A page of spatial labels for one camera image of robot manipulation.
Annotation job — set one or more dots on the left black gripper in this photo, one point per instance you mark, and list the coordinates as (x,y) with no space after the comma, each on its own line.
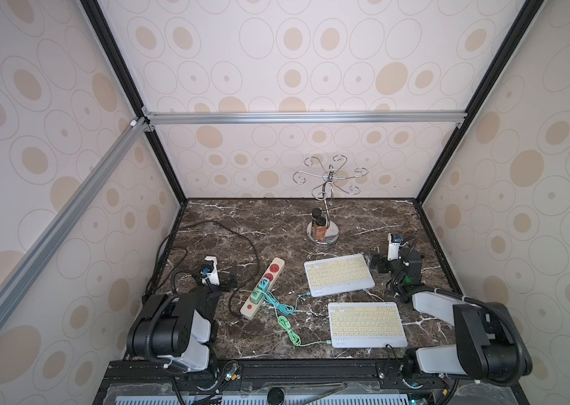
(233,280)

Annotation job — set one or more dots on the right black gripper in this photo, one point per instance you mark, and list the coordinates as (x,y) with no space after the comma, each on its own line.
(381,261)

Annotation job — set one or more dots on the light green charger plug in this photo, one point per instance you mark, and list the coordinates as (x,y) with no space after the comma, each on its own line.
(256,296)

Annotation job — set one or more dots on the white wireless keyboard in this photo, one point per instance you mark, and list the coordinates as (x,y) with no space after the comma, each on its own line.
(338,275)
(366,325)

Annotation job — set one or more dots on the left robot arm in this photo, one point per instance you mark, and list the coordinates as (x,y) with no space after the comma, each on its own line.
(177,331)

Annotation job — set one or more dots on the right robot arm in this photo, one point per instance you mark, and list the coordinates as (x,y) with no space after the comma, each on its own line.
(488,346)

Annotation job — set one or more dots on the teal charger plug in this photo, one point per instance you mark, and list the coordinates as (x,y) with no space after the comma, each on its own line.
(264,284)

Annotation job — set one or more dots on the orange spice bottle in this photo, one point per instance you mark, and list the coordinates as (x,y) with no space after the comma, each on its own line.
(320,228)

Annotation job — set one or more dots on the dark spice bottle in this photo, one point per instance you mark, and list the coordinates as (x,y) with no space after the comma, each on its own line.
(316,213)

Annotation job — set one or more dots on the chrome hook stand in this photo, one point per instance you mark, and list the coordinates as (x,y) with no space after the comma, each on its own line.
(330,178)

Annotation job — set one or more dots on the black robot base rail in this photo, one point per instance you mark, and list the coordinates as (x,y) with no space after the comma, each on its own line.
(296,381)

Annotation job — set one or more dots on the aluminium back rail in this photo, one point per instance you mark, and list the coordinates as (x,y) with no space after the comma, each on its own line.
(309,117)

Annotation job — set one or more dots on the aluminium rail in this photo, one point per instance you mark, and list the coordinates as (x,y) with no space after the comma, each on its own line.
(28,269)
(309,117)

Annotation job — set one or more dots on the aluminium left rail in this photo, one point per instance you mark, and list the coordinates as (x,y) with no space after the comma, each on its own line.
(28,269)

